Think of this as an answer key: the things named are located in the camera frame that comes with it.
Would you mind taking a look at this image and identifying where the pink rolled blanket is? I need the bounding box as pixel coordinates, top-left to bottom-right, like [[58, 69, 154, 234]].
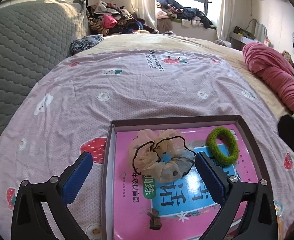
[[242, 42, 294, 112]]

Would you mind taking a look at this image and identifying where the dark shallow box tray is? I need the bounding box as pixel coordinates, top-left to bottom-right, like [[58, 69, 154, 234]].
[[100, 114, 275, 240]]

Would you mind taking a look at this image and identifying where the beige organza scrunchie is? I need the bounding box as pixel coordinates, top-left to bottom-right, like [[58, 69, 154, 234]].
[[127, 129, 196, 183]]

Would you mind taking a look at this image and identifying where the small bedside desk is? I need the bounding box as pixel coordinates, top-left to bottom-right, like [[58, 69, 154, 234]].
[[229, 29, 272, 51]]

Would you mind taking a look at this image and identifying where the pink strawberry print bedsheet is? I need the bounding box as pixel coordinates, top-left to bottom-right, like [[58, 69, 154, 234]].
[[0, 50, 294, 239]]

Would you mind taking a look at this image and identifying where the right cream curtain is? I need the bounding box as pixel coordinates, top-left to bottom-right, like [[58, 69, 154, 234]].
[[216, 0, 235, 40]]

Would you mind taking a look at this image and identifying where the cream curtain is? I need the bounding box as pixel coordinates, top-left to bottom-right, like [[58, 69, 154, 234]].
[[216, 0, 235, 40], [131, 0, 157, 29]]

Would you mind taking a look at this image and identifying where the clothes pile on windowsill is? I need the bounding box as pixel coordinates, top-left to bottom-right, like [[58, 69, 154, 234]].
[[156, 0, 216, 29]]

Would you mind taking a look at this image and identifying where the grey quilted headboard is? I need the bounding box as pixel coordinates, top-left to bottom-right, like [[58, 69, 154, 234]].
[[0, 0, 88, 136]]

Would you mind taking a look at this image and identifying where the dark blue patterned cloth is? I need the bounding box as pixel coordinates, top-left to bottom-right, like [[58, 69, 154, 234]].
[[70, 34, 104, 55]]

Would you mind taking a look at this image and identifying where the left cream curtain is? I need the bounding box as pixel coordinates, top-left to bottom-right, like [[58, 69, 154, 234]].
[[131, 0, 157, 29]]

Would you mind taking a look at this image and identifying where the clothes pile beside bed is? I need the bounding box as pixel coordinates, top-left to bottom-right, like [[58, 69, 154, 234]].
[[73, 0, 159, 36]]

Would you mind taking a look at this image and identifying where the green fuzzy hair tie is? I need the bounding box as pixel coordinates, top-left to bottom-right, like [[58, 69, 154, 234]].
[[205, 126, 240, 166]]

